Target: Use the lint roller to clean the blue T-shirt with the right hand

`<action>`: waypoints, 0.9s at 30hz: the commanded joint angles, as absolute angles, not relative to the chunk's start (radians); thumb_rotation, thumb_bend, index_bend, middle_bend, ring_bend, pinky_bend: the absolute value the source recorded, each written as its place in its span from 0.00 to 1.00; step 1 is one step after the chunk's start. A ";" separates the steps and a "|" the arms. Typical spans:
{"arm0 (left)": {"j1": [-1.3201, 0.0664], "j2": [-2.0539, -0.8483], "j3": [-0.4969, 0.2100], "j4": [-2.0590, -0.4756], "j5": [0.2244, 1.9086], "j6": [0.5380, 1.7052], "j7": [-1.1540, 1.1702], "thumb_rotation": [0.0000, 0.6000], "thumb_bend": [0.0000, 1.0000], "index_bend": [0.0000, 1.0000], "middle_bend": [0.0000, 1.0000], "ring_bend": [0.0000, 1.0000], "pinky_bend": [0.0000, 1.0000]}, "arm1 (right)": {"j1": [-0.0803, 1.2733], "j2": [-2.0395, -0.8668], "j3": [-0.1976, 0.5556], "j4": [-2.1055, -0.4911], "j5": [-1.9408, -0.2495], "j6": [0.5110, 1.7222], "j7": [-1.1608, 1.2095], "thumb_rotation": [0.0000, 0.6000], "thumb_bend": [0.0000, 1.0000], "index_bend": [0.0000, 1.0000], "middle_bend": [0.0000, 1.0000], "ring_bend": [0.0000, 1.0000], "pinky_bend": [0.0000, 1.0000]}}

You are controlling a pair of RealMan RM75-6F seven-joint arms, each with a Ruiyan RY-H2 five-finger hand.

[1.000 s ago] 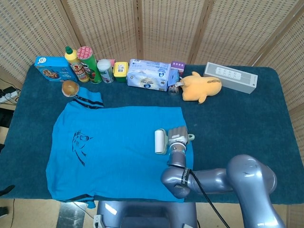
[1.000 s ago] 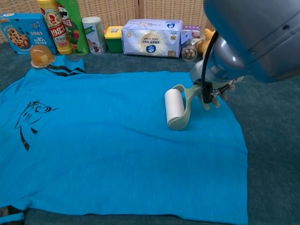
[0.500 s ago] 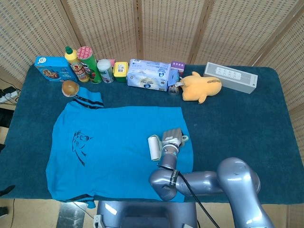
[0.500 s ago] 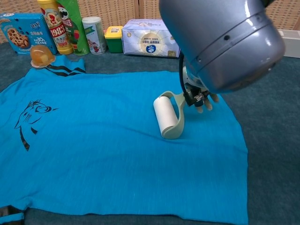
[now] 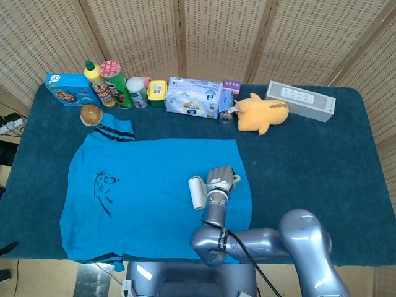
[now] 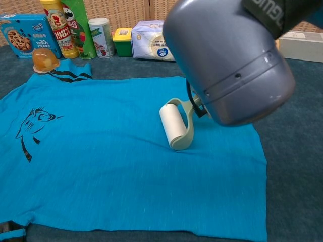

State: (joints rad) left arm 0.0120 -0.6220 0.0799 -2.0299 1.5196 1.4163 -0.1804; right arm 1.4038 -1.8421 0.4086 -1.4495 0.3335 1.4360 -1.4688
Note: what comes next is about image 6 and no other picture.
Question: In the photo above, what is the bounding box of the blue t-shirt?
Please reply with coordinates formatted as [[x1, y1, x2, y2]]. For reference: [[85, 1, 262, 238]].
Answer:
[[0, 60, 268, 242]]

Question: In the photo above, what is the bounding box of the dark blue table cloth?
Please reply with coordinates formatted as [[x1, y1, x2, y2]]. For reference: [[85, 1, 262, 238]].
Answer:
[[0, 44, 323, 242]]

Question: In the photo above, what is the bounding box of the round bread bun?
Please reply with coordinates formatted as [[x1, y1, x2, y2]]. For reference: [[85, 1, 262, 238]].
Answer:
[[32, 48, 61, 73]]

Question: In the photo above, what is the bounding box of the white lint roller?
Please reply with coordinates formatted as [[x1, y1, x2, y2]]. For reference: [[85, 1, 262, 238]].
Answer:
[[158, 97, 211, 151]]

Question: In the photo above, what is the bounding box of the grey power strip box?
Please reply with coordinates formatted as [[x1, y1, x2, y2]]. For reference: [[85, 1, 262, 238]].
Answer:
[[277, 30, 323, 63]]

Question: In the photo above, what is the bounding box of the light blue mask box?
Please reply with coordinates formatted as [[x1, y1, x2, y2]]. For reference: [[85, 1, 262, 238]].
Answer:
[[131, 20, 177, 62]]

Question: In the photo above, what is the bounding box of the yellow bottle green cap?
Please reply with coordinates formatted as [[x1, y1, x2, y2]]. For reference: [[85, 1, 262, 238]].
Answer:
[[39, 0, 79, 59]]

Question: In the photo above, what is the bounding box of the green chips can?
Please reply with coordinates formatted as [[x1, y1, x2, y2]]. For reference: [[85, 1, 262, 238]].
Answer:
[[60, 0, 97, 60]]

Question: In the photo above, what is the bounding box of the wicker folding screen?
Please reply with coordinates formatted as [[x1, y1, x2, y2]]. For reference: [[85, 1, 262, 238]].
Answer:
[[0, 0, 323, 47]]

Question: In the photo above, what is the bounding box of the blue cookie box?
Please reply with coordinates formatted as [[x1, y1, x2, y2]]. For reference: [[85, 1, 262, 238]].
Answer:
[[0, 14, 63, 60]]

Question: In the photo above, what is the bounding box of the white cylindrical can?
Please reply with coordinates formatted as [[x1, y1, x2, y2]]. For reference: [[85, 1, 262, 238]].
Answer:
[[88, 18, 116, 59]]

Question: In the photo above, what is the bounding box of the green box yellow lid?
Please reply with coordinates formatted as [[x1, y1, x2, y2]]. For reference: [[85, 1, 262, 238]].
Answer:
[[112, 28, 134, 58]]

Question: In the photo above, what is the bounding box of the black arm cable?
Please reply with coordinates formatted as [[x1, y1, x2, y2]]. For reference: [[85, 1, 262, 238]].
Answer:
[[186, 80, 206, 118]]

